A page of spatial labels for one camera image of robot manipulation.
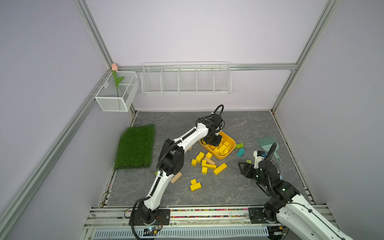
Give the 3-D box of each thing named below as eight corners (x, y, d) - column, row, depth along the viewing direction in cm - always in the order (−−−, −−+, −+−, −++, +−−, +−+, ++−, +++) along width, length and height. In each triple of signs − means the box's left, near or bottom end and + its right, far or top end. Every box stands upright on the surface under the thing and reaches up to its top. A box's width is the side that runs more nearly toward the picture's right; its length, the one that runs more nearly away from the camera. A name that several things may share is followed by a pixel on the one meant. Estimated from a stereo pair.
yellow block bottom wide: (191, 192, 83) (191, 191, 81) (189, 186, 85) (189, 185, 83) (201, 188, 84) (201, 186, 83) (199, 182, 86) (199, 181, 84)
